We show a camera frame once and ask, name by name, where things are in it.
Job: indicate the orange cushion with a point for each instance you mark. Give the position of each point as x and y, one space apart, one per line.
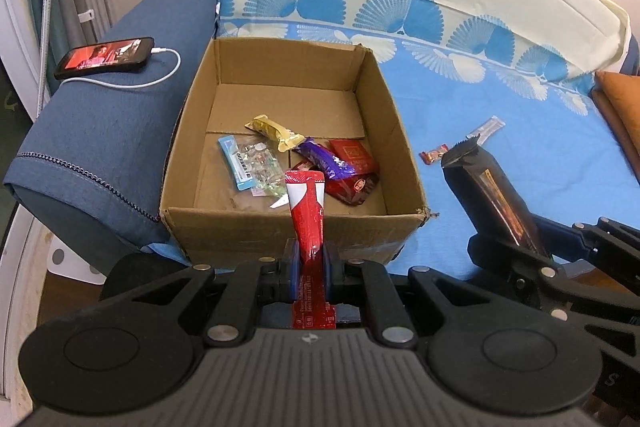
622 107

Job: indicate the purple chocolate bar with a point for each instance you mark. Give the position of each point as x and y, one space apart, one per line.
320 157

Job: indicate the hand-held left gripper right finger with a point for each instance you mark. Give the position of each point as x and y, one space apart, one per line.
331 268

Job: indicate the gold snack bar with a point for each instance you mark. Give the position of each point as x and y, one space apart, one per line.
270 129

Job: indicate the blue fan-print bedsheet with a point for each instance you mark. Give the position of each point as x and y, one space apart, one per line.
450 72

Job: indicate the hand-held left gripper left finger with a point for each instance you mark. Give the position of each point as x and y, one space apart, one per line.
292 268

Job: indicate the silver and red snack bar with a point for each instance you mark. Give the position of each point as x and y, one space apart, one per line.
432 154

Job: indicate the white dotted storage bin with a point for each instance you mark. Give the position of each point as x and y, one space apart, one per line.
70 263

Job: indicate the clear bag of green candies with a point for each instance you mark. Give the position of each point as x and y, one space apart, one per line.
262 167

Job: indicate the black smartphone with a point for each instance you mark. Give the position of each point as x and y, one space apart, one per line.
100 57

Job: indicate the cardboard box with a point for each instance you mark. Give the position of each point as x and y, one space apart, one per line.
225 232

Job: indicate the white curtain clip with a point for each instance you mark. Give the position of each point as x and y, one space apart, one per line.
86 15

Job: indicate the dark red snack pouch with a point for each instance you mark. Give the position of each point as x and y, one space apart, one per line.
352 189

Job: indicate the blue stitched bolster cushion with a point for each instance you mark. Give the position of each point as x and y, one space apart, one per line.
100 147

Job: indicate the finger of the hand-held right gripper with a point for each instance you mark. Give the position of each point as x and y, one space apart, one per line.
520 272
575 237

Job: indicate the red and white stick packet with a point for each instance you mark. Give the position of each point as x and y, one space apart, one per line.
307 217

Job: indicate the white door frame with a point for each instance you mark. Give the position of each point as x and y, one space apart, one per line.
17 57

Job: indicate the light blue snack packet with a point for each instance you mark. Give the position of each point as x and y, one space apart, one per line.
231 152

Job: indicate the black snack bar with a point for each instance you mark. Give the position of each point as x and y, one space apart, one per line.
480 187

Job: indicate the red square snack packet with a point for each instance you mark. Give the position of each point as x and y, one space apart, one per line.
357 154

